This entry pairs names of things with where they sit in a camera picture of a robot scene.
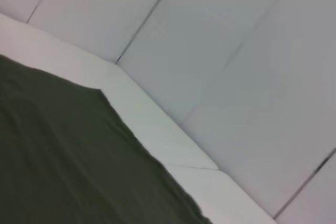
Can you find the dark green shirt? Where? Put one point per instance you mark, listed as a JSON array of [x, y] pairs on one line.
[[65, 155]]

